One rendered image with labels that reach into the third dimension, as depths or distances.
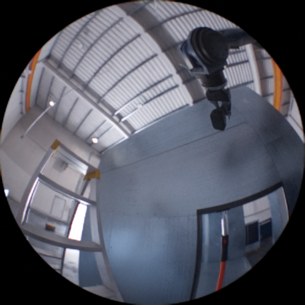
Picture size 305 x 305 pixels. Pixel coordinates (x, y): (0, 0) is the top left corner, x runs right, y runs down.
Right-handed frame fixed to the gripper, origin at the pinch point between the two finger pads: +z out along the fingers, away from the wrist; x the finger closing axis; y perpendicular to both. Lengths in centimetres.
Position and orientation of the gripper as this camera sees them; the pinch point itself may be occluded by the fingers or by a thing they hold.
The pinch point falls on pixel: (222, 111)
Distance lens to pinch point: 67.0
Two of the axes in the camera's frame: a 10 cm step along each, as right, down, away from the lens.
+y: 6.1, -7.8, 1.2
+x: -5.5, -3.1, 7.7
